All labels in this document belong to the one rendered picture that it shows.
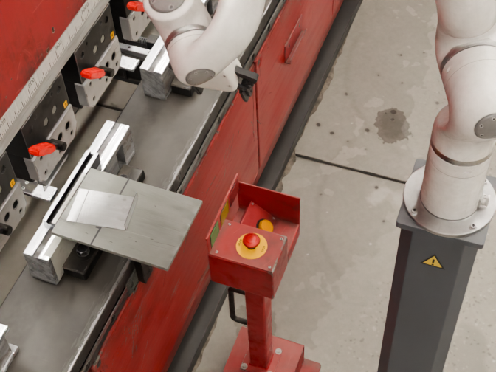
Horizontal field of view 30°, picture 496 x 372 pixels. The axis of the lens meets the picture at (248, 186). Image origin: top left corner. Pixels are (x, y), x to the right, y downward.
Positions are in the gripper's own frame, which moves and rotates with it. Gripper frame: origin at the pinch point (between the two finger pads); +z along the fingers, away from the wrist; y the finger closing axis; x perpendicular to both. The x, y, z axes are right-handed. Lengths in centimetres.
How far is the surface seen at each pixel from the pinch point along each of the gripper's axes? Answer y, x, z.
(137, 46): -51, 33, 56
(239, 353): -19, -31, 115
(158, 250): -12.9, -26.9, 23.3
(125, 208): -23.5, -19.5, 24.3
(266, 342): -8, -29, 100
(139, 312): -26, -36, 54
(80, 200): -33.4, -20.1, 22.9
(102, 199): -29.0, -18.7, 23.9
